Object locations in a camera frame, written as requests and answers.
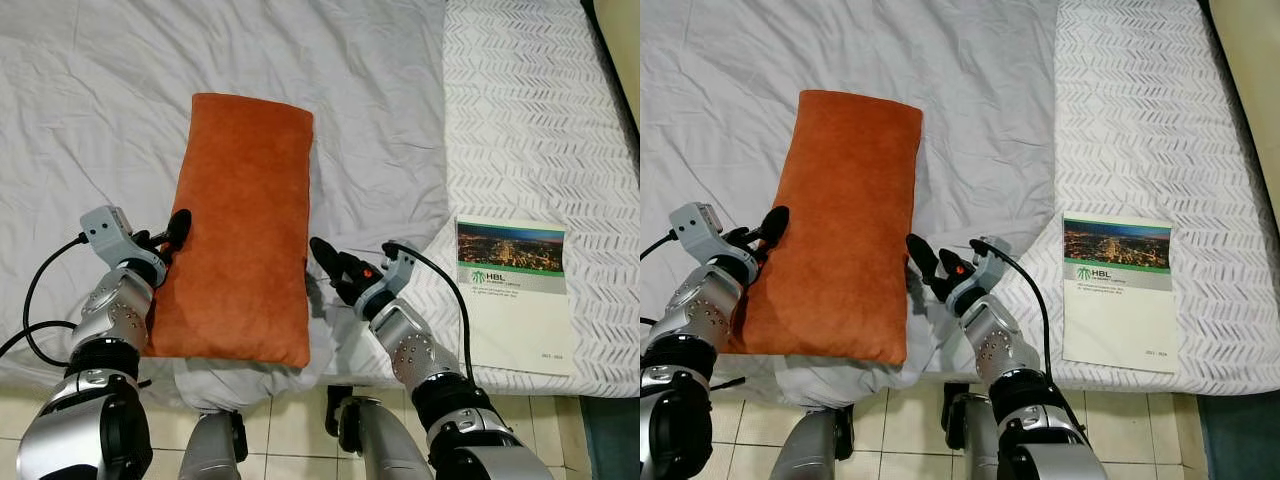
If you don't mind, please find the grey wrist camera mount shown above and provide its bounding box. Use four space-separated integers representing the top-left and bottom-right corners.
669 201 753 267
964 236 1012 297
79 205 167 287
375 244 422 303

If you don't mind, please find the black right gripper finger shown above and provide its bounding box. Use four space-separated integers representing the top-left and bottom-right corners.
906 234 943 286
310 238 347 289

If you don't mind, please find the orange pillow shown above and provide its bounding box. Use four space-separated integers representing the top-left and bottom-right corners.
142 92 315 369
738 89 924 367

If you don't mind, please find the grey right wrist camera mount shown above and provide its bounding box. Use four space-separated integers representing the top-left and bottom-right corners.
375 244 422 303
964 236 1012 297

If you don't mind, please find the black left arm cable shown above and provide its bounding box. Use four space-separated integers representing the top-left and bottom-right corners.
640 230 678 327
0 233 91 368

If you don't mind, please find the silver right robot leg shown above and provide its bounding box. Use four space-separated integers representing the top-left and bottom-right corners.
325 385 433 480
942 382 1004 480

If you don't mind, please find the white patterned mattress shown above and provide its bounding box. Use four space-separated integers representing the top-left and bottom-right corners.
438 0 641 398
1040 0 1280 394

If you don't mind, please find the grey blanket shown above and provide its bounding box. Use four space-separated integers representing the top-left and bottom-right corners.
640 0 1063 409
0 0 453 413

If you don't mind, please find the dark teal mat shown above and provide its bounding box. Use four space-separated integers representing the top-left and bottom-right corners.
1198 391 1280 480
578 396 641 480

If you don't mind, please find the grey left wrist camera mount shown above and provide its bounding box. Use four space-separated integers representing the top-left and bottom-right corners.
669 201 753 267
79 205 167 287

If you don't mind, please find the silver left robot leg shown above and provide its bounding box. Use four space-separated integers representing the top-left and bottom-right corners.
178 409 249 480
768 408 854 480

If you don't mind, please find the silver robot leg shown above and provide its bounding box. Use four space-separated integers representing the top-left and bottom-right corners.
942 382 1004 480
325 385 433 480
178 409 249 480
768 408 854 480

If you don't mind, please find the white book with city photo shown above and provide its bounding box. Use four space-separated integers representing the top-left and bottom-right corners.
1061 212 1179 375
454 216 575 378

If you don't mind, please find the cream tufted headboard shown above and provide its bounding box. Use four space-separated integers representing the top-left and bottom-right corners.
1203 0 1280 229
594 0 641 131

